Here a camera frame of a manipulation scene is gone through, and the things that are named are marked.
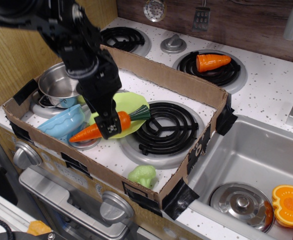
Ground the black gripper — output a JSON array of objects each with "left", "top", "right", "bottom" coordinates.
[{"left": 76, "top": 49, "right": 122, "bottom": 140}]

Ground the orange toy carrot green top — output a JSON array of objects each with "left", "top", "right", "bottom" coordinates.
[{"left": 68, "top": 105, "right": 151, "bottom": 143}]

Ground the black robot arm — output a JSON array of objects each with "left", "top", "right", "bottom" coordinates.
[{"left": 0, "top": 0, "right": 122, "bottom": 139}]

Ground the light green plastic plate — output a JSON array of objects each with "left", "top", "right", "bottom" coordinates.
[{"left": 88, "top": 91, "right": 150, "bottom": 140}]

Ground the orange toy carrot piece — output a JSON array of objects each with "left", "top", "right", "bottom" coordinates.
[{"left": 196, "top": 54, "right": 232, "bottom": 73}]

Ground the silver middle stove knob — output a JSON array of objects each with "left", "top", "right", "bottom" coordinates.
[{"left": 66, "top": 122, "right": 101, "bottom": 151}]

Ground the silver stove knob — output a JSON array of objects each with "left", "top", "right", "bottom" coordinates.
[
  {"left": 66, "top": 122, "right": 101, "bottom": 151},
  {"left": 160, "top": 34, "right": 187, "bottom": 54}
]

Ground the light blue plastic bowl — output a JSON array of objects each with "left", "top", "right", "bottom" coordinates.
[{"left": 37, "top": 104, "right": 85, "bottom": 138}]

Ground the small steel pot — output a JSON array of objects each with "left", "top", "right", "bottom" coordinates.
[{"left": 38, "top": 62, "right": 80, "bottom": 109}]

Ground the front right black burner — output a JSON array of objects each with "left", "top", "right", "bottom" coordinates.
[{"left": 119, "top": 101, "right": 205, "bottom": 170}]

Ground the black burner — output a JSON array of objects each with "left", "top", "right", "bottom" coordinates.
[
  {"left": 119, "top": 101, "right": 205, "bottom": 170},
  {"left": 172, "top": 50, "right": 248, "bottom": 95},
  {"left": 101, "top": 26, "right": 152, "bottom": 57}
]

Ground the green toy broccoli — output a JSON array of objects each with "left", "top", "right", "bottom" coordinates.
[{"left": 127, "top": 165, "right": 156, "bottom": 188}]

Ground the back left black burner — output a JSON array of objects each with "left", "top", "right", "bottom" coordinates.
[{"left": 101, "top": 26, "right": 152, "bottom": 57}]

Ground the silver right oven knob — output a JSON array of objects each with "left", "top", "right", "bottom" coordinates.
[{"left": 99, "top": 191, "right": 135, "bottom": 225}]

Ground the silver oven knob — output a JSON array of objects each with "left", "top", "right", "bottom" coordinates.
[
  {"left": 99, "top": 191, "right": 135, "bottom": 225},
  {"left": 13, "top": 141, "right": 43, "bottom": 170}
]

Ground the silver left oven knob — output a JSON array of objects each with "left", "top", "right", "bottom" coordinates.
[{"left": 13, "top": 141, "right": 43, "bottom": 170}]

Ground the silver back stove knob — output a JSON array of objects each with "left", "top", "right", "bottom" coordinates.
[{"left": 160, "top": 34, "right": 187, "bottom": 54}]

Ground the cardboard fence with black tape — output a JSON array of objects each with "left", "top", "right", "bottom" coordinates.
[{"left": 2, "top": 48, "right": 236, "bottom": 219}]

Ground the hanging silver strainer ladle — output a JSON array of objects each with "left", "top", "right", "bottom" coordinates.
[{"left": 143, "top": 0, "right": 167, "bottom": 23}]

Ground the back right black burner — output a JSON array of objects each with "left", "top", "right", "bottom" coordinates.
[{"left": 172, "top": 50, "right": 248, "bottom": 95}]

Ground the orange object bottom left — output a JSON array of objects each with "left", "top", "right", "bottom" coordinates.
[{"left": 26, "top": 220, "right": 52, "bottom": 236}]

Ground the hanging silver spatula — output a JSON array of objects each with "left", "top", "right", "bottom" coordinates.
[{"left": 191, "top": 0, "right": 211, "bottom": 32}]

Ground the silver sink basin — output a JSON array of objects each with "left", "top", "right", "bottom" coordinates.
[{"left": 188, "top": 115, "right": 293, "bottom": 240}]

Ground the steel pot lid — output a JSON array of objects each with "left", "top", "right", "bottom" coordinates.
[{"left": 208, "top": 182, "right": 275, "bottom": 233}]

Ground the orange toy fruit half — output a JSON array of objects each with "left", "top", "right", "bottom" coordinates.
[{"left": 272, "top": 185, "right": 293, "bottom": 228}]

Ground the silver oven door handle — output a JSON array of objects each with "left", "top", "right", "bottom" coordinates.
[{"left": 19, "top": 168, "right": 130, "bottom": 240}]

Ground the black cable bottom left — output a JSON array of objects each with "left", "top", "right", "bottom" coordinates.
[{"left": 0, "top": 216, "right": 15, "bottom": 240}]

